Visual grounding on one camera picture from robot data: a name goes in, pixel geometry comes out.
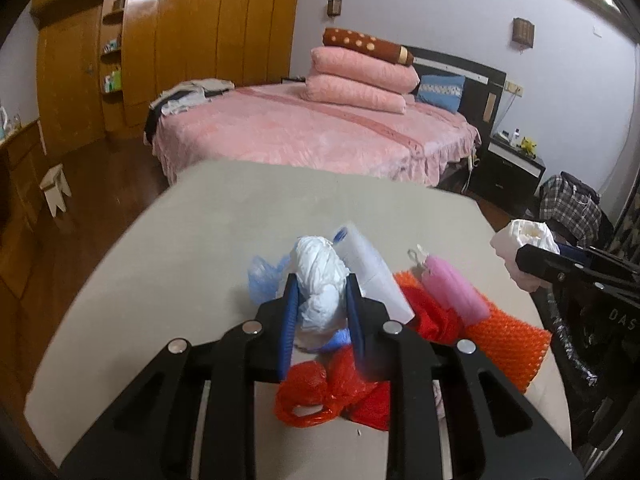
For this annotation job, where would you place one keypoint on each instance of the blue plastic bag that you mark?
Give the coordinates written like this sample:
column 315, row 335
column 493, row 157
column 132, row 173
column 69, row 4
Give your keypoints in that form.
column 262, row 280

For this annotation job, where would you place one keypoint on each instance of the yellow toy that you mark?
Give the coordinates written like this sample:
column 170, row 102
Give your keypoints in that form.
column 527, row 145

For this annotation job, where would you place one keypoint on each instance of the woven brown wall lamp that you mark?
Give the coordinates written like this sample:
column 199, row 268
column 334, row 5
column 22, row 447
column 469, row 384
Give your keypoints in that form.
column 523, row 31

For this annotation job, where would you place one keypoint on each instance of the orange foam net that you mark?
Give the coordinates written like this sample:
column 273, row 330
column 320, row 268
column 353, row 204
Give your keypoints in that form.
column 510, row 352
column 407, row 280

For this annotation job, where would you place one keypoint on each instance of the plaid bag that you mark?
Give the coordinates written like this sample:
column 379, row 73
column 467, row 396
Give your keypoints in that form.
column 570, row 205

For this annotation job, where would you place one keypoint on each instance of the small brown wall lamp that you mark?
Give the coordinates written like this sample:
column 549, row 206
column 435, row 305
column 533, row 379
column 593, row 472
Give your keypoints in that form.
column 334, row 7

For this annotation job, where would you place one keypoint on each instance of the red plastic bag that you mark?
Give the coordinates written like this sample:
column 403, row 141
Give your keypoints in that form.
column 312, row 390

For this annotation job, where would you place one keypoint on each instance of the white plastic bag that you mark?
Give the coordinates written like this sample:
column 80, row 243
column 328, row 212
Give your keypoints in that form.
column 320, row 285

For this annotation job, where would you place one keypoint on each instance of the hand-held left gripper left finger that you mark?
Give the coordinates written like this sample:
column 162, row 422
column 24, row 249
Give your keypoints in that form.
column 290, row 325

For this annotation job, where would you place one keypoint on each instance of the red cloth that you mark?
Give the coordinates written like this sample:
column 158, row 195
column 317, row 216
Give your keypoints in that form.
column 435, row 317

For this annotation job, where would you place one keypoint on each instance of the pink scrub cloth white loop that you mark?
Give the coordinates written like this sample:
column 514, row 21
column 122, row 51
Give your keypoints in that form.
column 455, row 287

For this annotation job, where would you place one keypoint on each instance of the wooden desk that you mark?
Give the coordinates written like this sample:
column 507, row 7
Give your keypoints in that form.
column 22, row 152

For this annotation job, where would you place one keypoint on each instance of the small white stool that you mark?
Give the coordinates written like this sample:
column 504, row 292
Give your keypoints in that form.
column 55, row 185

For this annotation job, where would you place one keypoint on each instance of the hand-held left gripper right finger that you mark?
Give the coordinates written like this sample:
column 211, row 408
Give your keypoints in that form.
column 357, row 327

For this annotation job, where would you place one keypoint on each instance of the brown dotted pillow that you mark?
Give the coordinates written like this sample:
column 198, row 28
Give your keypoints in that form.
column 360, row 42

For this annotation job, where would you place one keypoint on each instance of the black nightstand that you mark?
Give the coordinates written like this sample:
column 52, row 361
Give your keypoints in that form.
column 505, row 172

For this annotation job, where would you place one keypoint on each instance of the green bottle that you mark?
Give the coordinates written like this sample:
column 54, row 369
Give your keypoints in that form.
column 116, row 81

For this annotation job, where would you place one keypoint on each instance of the light blue kettle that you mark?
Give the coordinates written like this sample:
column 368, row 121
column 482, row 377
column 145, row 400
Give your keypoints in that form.
column 3, row 122

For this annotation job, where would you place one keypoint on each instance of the wall socket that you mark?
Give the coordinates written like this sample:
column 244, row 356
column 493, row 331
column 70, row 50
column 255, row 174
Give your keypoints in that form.
column 514, row 88

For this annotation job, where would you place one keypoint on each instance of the dark headboard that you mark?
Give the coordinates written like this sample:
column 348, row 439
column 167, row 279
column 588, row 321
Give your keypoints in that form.
column 480, row 90

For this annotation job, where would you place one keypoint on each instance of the pile of clothes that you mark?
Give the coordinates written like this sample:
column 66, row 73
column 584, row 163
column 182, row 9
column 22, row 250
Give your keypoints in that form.
column 187, row 95

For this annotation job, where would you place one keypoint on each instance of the blue pillow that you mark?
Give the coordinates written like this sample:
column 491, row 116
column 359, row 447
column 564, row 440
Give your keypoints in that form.
column 442, row 92

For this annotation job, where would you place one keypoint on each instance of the bed with pink cover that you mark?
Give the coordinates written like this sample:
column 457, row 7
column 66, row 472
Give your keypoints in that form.
column 310, row 130

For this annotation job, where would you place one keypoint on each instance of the wooden wardrobe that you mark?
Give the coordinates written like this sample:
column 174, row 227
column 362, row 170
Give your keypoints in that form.
column 200, row 35

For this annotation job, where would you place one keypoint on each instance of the pink folded quilt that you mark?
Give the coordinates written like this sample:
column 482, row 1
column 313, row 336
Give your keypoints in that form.
column 350, row 95
column 365, row 67

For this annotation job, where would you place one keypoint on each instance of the white bottle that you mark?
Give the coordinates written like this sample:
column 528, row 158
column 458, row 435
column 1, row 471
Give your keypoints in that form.
column 515, row 137

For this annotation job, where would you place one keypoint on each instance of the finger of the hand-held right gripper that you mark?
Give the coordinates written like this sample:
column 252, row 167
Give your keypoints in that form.
column 542, row 262
column 575, row 252

